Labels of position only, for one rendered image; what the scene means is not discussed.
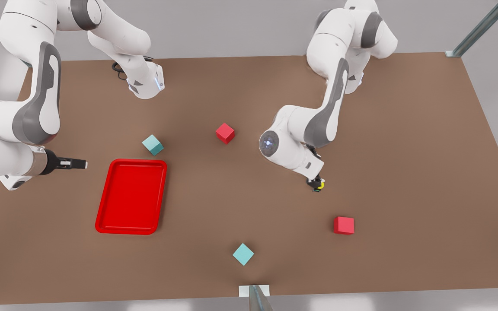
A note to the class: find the red rectangular tray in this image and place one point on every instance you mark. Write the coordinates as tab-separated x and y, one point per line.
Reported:
131	196

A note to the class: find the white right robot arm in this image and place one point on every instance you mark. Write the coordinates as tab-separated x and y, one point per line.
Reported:
37	108

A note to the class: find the teal cube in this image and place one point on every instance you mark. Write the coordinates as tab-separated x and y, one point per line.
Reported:
243	254
153	145

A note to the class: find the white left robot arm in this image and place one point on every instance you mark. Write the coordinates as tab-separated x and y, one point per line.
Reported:
331	112

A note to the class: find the red cube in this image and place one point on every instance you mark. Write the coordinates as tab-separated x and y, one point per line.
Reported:
225	133
344	225

